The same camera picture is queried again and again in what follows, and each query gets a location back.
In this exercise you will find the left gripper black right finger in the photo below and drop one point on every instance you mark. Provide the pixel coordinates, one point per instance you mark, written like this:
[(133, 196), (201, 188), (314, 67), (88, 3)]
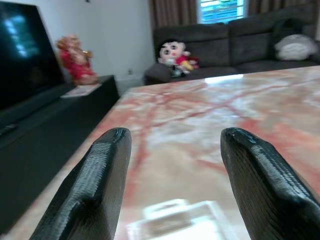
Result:
[(265, 190)]

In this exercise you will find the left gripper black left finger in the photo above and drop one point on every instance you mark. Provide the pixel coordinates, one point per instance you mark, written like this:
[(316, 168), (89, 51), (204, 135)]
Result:
[(100, 180)]

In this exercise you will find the long black television console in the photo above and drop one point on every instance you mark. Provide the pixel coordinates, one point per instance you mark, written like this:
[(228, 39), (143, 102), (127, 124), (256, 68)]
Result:
[(50, 130)]

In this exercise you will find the pale printed paper mat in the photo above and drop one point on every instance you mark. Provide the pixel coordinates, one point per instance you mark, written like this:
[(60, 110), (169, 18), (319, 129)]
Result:
[(82, 90)]

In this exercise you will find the pink marble top table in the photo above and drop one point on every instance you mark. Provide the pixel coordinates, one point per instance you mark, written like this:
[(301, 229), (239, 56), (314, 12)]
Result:
[(190, 112)]

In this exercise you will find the red and gold figurine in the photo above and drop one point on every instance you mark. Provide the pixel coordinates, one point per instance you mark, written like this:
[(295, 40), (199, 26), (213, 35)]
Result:
[(78, 62)]

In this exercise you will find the white round plush cushion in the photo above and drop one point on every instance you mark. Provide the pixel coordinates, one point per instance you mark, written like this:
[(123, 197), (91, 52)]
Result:
[(295, 47)]

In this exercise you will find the black-haired plush doll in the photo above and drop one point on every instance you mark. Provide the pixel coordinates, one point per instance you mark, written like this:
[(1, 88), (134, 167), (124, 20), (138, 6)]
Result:
[(172, 53)]

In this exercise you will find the black flat screen television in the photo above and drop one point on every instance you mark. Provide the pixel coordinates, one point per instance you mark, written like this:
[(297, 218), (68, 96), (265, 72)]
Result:
[(22, 50)]

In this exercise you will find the dark grey fabric sofa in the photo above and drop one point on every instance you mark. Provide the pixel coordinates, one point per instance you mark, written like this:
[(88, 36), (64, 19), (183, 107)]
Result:
[(220, 42)]

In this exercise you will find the brown curtain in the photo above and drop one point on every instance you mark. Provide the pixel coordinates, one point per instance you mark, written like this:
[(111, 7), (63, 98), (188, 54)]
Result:
[(275, 5), (172, 11)]

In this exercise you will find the window with blue light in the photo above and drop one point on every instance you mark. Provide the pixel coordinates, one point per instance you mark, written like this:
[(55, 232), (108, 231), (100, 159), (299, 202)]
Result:
[(221, 10)]

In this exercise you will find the white wall socket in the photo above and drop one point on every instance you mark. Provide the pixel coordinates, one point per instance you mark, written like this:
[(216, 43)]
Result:
[(130, 71)]

